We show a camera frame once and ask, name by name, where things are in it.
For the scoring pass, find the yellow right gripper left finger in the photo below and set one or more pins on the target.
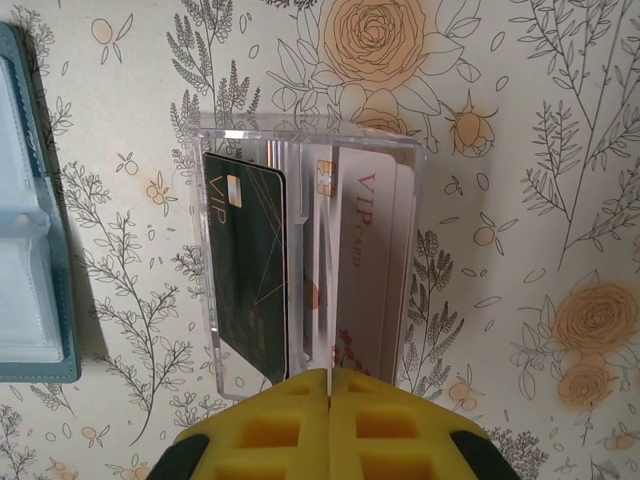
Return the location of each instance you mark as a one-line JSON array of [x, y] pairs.
[[270, 435]]

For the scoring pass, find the black VIP card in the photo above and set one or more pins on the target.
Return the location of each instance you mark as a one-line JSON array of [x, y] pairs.
[[245, 260]]

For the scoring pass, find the teal leather card holder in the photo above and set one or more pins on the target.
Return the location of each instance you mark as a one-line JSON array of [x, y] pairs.
[[30, 275]]

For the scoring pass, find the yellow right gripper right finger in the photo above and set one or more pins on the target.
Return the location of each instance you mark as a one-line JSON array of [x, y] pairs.
[[385, 435]]

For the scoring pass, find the clear acrylic card box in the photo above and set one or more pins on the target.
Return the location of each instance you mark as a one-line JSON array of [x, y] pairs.
[[300, 250]]

